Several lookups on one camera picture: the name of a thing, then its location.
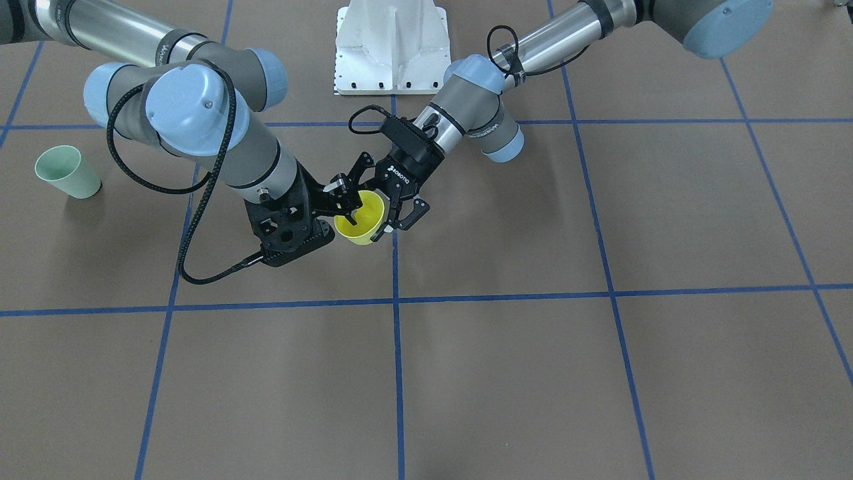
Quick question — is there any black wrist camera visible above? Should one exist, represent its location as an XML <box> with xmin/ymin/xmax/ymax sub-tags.
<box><xmin>380</xmin><ymin>115</ymin><xmax>442</xmax><ymax>164</ymax></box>

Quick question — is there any green cup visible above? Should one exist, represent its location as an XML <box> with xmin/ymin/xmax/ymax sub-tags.
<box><xmin>34</xmin><ymin>145</ymin><xmax>103</xmax><ymax>199</ymax></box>

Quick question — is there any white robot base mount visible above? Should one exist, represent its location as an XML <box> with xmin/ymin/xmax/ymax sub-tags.
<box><xmin>333</xmin><ymin>1</ymin><xmax>451</xmax><ymax>95</ymax></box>

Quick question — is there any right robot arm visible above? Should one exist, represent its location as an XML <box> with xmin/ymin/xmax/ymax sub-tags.
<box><xmin>2</xmin><ymin>1</ymin><xmax>363</xmax><ymax>271</ymax></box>

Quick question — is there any yellow cup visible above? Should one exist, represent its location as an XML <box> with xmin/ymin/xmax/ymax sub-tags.
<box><xmin>333</xmin><ymin>189</ymin><xmax>387</xmax><ymax>245</ymax></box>

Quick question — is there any brown paper table cover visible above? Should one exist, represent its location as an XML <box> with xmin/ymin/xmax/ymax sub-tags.
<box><xmin>1</xmin><ymin>1</ymin><xmax>852</xmax><ymax>479</ymax></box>

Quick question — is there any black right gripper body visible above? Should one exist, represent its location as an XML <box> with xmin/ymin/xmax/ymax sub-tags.
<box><xmin>244</xmin><ymin>163</ymin><xmax>336</xmax><ymax>267</ymax></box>

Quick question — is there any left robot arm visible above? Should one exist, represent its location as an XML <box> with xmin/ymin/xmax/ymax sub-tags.
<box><xmin>328</xmin><ymin>1</ymin><xmax>773</xmax><ymax>244</ymax></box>

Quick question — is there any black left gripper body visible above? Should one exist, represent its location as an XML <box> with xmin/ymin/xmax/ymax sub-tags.
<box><xmin>375</xmin><ymin>148</ymin><xmax>444</xmax><ymax>201</ymax></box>

